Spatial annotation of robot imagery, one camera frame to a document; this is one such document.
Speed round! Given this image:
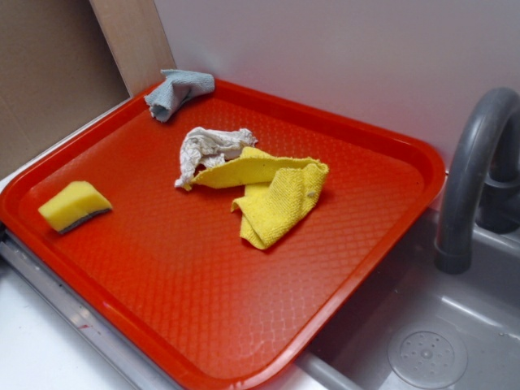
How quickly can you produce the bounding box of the wooden board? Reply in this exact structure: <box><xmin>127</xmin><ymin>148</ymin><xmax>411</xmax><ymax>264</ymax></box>
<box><xmin>90</xmin><ymin>0</ymin><xmax>176</xmax><ymax>97</ymax></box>

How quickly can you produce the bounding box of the yellow cloth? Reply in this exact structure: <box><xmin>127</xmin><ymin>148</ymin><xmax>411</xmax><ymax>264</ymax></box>
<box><xmin>177</xmin><ymin>147</ymin><xmax>329</xmax><ymax>250</ymax></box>

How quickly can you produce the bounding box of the brown cardboard panel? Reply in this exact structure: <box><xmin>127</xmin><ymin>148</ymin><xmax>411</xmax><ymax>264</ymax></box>
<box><xmin>1</xmin><ymin>1</ymin><xmax>128</xmax><ymax>177</ymax></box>

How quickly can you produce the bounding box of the yellow sponge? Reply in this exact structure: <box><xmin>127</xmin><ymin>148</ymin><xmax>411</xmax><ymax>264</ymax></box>
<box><xmin>38</xmin><ymin>181</ymin><xmax>113</xmax><ymax>234</ymax></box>

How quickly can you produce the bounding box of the blue cloth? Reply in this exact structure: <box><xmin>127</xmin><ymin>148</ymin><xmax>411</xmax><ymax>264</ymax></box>
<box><xmin>145</xmin><ymin>69</ymin><xmax>215</xmax><ymax>123</ymax></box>

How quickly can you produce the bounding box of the grey plastic sink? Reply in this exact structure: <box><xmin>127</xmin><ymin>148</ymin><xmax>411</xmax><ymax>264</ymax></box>
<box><xmin>297</xmin><ymin>211</ymin><xmax>519</xmax><ymax>389</ymax></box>

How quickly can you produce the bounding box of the white crumpled cloth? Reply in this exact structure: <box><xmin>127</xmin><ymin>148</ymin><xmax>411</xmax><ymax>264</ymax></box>
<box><xmin>175</xmin><ymin>127</ymin><xmax>258</xmax><ymax>190</ymax></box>

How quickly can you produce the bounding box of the grey plastic faucet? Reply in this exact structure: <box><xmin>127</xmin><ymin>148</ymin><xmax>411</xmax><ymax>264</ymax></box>
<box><xmin>435</xmin><ymin>87</ymin><xmax>519</xmax><ymax>275</ymax></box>

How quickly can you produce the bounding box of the red plastic tray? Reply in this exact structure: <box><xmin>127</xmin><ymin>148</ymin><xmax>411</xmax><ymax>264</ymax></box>
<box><xmin>1</xmin><ymin>80</ymin><xmax>445</xmax><ymax>389</ymax></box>

